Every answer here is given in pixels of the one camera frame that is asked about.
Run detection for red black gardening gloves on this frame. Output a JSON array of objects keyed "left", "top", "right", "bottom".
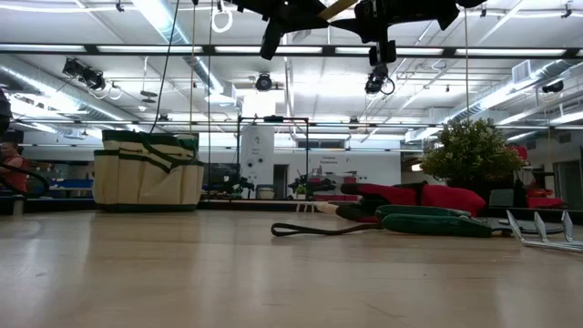
[{"left": 336, "top": 180, "right": 487, "bottom": 223}]

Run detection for black background equipment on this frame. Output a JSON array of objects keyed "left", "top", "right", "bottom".
[{"left": 202, "top": 162, "right": 256, "bottom": 200}]

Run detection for black background frame stand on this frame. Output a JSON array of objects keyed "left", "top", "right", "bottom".
[{"left": 235, "top": 115, "right": 311, "bottom": 201}]

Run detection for wooden handle garden tool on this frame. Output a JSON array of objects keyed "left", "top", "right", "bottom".
[{"left": 317, "top": 0, "right": 360, "bottom": 22}]

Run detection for black overhead camera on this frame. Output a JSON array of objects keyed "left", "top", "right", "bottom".
[{"left": 363, "top": 63, "right": 396, "bottom": 97}]

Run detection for black ceiling spotlight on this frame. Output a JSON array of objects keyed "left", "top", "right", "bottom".
[{"left": 253, "top": 71, "right": 274, "bottom": 92}]

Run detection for thin black hanging pole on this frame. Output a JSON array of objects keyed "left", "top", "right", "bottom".
[{"left": 207, "top": 0, "right": 213, "bottom": 201}]

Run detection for blue storage bin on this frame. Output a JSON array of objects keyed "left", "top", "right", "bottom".
[{"left": 49, "top": 178, "right": 95, "bottom": 191}]

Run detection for potted plant with white flowers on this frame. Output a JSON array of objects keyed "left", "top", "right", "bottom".
[{"left": 418, "top": 118, "right": 527, "bottom": 206}]

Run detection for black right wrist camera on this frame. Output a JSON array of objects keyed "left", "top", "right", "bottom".
[{"left": 367, "top": 39, "right": 398, "bottom": 67}]

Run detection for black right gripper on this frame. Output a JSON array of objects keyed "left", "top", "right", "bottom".
[{"left": 330, "top": 0, "right": 461, "bottom": 45}]

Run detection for person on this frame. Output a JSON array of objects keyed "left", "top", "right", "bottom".
[{"left": 0, "top": 140, "right": 29, "bottom": 195}]

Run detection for black hanging cable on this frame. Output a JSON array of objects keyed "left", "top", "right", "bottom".
[{"left": 148, "top": 0, "right": 181, "bottom": 134}]

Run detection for grey box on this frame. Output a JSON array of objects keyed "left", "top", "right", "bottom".
[{"left": 489, "top": 189, "right": 516, "bottom": 208}]

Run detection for green handled pruning shears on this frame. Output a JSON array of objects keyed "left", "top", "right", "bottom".
[{"left": 271, "top": 204, "right": 566, "bottom": 239}]

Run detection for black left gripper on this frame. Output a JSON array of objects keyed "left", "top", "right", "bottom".
[{"left": 236, "top": 0, "right": 327, "bottom": 62}]

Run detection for thin tan hanging cord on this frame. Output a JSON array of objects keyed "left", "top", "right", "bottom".
[{"left": 189, "top": 0, "right": 196, "bottom": 133}]

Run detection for wooden handle hand rake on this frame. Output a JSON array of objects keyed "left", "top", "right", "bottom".
[{"left": 505, "top": 209, "right": 583, "bottom": 254}]

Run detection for white hanging ring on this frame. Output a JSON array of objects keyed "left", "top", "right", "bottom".
[{"left": 210, "top": 2, "right": 234, "bottom": 35}]

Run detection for beige green gardening bag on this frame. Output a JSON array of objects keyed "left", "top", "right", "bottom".
[{"left": 92, "top": 129, "right": 205, "bottom": 213}]

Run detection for black curved cable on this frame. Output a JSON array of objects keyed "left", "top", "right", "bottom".
[{"left": 0, "top": 162, "right": 51, "bottom": 198}]

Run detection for black ceiling camera cluster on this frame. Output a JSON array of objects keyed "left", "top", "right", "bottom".
[{"left": 61, "top": 56, "right": 108, "bottom": 92}]

